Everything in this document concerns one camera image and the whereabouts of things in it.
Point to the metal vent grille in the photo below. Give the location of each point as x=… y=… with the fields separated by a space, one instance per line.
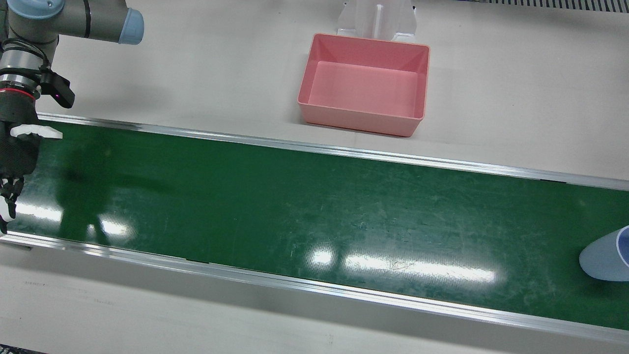
x=550 y=4

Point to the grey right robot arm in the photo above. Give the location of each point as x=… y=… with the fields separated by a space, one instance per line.
x=73 y=19

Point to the blue plastic cup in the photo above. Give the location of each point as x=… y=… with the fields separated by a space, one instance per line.
x=605 y=258

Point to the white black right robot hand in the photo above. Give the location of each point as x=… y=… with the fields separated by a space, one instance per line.
x=17 y=147

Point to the white arm base stand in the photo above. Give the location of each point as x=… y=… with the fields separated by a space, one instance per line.
x=376 y=19

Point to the green conveyor belt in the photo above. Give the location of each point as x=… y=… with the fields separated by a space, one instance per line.
x=314 y=206

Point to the pink plastic box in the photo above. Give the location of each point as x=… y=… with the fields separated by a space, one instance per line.
x=363 y=91

